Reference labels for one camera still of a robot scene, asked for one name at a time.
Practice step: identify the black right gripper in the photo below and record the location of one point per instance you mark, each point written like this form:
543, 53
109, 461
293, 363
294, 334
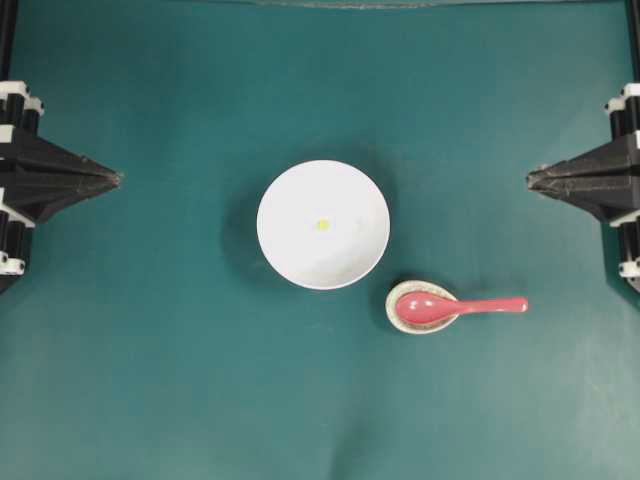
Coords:
610, 201

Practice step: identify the black frame rail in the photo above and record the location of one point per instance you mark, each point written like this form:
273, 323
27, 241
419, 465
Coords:
633, 20
8, 19

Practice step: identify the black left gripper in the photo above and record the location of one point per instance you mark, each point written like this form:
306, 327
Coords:
37, 204

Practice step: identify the pink ceramic spoon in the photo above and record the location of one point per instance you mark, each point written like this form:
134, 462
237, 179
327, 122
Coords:
423, 308

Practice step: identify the black frame rail left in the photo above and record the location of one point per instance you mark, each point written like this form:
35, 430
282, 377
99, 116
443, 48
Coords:
8, 19

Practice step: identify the white round bowl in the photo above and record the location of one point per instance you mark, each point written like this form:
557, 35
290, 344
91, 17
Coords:
323, 189

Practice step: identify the speckled egg-shaped spoon rest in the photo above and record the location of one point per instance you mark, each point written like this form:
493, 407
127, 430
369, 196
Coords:
411, 286

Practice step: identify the black frame rail right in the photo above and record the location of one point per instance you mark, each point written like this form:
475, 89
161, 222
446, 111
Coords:
633, 20

